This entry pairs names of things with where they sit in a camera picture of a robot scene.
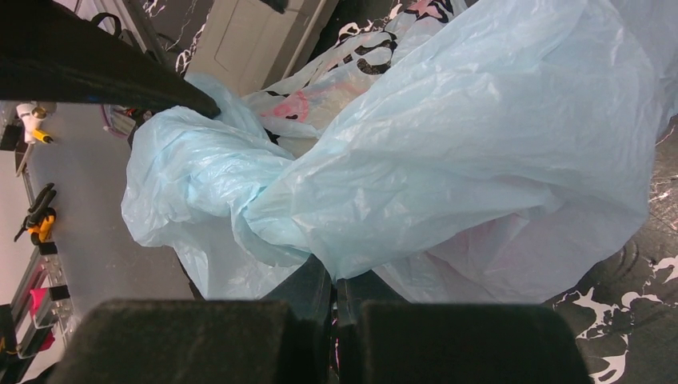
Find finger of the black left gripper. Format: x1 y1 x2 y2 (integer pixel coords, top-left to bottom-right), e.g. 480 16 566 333
1 1 221 118

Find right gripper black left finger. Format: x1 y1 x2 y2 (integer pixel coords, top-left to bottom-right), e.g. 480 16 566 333
50 257 332 383

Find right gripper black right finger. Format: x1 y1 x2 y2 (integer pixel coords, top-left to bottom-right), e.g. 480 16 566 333
337 272 590 383

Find light blue plastic bag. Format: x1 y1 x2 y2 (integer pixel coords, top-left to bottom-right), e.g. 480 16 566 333
122 1 677 302

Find white yellow tool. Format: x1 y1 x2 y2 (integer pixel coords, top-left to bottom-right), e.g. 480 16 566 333
15 102 54 145

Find yellow black pliers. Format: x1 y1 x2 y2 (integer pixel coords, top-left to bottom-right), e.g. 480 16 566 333
14 182 57 246

